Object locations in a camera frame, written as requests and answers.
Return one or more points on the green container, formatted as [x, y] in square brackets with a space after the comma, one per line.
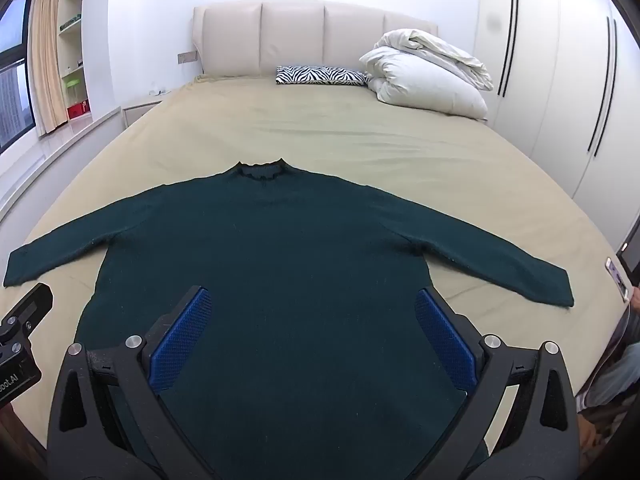
[73, 80]

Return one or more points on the zebra print pillow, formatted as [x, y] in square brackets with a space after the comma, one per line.
[320, 76]

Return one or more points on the wall switch panel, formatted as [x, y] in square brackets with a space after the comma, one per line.
[187, 57]

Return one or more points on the white window sill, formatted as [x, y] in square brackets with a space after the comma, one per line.
[55, 150]

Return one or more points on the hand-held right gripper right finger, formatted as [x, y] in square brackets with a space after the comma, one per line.
[442, 332]

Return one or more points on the smartphone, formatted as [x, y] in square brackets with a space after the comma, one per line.
[617, 280]

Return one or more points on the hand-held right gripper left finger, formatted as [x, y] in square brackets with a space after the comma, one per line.
[182, 332]

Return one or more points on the folded cream duvet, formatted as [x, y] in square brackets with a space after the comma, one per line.
[440, 50]

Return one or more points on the white pillow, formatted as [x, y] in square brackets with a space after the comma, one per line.
[425, 85]

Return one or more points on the beige curtain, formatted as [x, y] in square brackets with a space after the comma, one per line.
[47, 60]

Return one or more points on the white wall shelf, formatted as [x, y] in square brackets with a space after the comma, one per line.
[75, 50]

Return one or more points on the beige padded headboard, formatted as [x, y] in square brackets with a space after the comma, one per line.
[295, 40]

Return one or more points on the white wardrobe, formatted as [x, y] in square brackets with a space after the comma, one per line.
[555, 85]

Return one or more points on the red box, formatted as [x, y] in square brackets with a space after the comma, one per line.
[77, 110]

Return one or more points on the dark framed window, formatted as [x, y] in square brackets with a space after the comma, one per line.
[12, 85]

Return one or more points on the bed with khaki sheet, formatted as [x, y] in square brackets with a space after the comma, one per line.
[325, 125]

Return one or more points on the dark green sweater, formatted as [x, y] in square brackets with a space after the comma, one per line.
[300, 260]

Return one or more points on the white nightstand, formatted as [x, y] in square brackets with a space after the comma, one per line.
[140, 107]

